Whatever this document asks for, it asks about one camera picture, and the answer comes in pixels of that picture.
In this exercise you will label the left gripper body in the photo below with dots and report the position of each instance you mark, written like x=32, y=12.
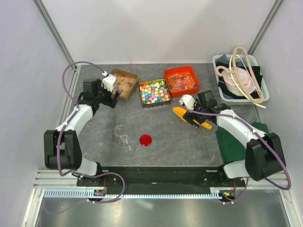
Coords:
x=104, y=96

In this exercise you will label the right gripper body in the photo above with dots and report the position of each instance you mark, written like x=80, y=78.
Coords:
x=189, y=116

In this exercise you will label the yellow plastic scoop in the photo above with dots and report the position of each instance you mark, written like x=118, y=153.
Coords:
x=181, y=112

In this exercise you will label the brown tin of popsicle candies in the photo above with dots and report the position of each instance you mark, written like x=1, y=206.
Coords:
x=127, y=83

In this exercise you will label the clear glass jar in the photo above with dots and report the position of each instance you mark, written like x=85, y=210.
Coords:
x=121, y=135

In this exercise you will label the red jar lid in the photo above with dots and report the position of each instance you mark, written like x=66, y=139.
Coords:
x=145, y=140

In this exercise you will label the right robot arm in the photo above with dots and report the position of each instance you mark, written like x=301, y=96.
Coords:
x=264, y=155

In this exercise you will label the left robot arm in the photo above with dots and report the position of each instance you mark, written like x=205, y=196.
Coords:
x=61, y=145

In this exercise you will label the orange box of candies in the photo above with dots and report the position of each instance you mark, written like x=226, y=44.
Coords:
x=181, y=81

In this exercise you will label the tin of colourful star candies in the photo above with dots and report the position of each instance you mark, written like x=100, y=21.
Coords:
x=154, y=93

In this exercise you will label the green cloth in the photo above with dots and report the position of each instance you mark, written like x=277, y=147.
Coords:
x=230, y=148

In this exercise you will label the white laundry basket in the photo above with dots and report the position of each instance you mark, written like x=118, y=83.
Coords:
x=227, y=96

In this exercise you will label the beige clothes hanger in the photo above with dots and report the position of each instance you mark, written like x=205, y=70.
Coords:
x=241, y=82

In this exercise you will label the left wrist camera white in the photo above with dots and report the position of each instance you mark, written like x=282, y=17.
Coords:
x=109, y=82

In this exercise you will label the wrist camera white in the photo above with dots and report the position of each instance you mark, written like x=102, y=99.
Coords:
x=187, y=101
x=109, y=82

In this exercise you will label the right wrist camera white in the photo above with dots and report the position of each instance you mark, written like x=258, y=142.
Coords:
x=187, y=101

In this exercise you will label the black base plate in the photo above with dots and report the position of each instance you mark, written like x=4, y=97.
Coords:
x=164, y=179

